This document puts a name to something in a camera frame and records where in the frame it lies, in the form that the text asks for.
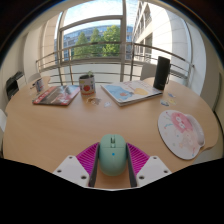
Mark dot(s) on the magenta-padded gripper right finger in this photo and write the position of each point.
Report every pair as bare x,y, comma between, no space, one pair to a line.
151,168

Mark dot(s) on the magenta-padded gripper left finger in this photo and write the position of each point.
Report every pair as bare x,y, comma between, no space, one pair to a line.
71,166

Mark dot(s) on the mint green computer mouse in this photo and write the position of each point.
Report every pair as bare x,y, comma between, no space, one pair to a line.
112,158

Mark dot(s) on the white pink-printed mouse pad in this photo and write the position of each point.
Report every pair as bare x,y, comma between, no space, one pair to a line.
178,135

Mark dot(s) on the blue white sticker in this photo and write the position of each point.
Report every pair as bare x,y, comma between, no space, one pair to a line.
164,103

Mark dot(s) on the brownish sticker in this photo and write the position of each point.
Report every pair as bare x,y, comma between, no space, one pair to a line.
94,101

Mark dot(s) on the round yellow sticker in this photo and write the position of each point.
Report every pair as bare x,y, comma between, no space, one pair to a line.
172,101

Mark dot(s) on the small white sticker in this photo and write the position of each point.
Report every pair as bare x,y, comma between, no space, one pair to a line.
107,104

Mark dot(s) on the red magazine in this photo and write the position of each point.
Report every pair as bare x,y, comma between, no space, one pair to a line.
56,95

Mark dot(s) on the small blue sticker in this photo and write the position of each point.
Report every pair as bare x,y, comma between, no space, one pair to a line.
171,95

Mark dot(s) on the light blue picture book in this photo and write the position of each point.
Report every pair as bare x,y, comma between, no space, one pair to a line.
130,91

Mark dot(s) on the white red-printed plant mug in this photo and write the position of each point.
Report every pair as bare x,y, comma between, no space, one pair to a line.
87,85

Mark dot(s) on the small white blue cup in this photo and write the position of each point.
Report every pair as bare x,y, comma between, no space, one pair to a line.
39,86

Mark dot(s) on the black drink bottle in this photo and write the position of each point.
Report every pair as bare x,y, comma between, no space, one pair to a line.
161,73

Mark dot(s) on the black printer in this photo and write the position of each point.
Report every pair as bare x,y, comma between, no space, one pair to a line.
13,85

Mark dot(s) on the metal window railing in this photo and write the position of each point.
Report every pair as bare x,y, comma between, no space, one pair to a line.
100,60

